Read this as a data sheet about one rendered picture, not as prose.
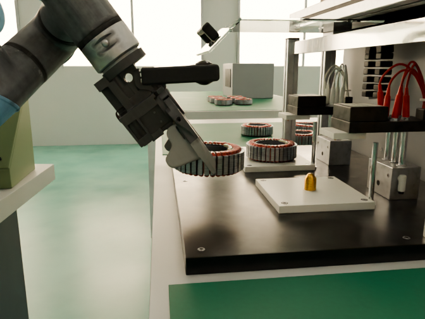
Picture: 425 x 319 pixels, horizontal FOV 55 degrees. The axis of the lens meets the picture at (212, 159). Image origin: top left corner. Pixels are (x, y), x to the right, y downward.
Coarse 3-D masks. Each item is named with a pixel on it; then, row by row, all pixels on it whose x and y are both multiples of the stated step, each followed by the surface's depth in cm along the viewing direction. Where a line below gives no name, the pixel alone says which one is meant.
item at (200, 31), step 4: (204, 24) 77; (208, 24) 77; (200, 28) 79; (204, 28) 77; (208, 28) 77; (212, 28) 77; (200, 32) 81; (204, 32) 78; (208, 32) 77; (212, 32) 77; (216, 32) 78; (200, 36) 86; (204, 36) 86; (208, 36) 78; (212, 36) 78; (216, 36) 78; (204, 40) 87; (208, 40) 87; (212, 40) 78
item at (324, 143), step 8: (320, 136) 94; (320, 144) 93; (328, 144) 89; (336, 144) 88; (344, 144) 88; (320, 152) 94; (328, 152) 89; (336, 152) 89; (344, 152) 89; (328, 160) 89; (336, 160) 89; (344, 160) 89
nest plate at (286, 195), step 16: (272, 192) 66; (288, 192) 66; (304, 192) 66; (320, 192) 66; (336, 192) 66; (352, 192) 66; (288, 208) 60; (304, 208) 60; (320, 208) 60; (336, 208) 61; (352, 208) 61; (368, 208) 61
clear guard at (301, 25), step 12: (240, 24) 78; (252, 24) 78; (264, 24) 78; (276, 24) 78; (288, 24) 78; (300, 24) 78; (312, 24) 78; (324, 24) 78; (336, 24) 78; (348, 24) 78; (360, 24) 78; (372, 24) 78; (204, 48) 86
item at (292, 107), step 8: (296, 96) 86; (304, 96) 86; (312, 96) 86; (320, 96) 86; (288, 104) 92; (296, 104) 87; (304, 104) 86; (312, 104) 86; (320, 104) 86; (280, 112) 92; (288, 112) 92; (296, 112) 86; (304, 112) 86; (312, 112) 86; (320, 112) 86; (328, 112) 87
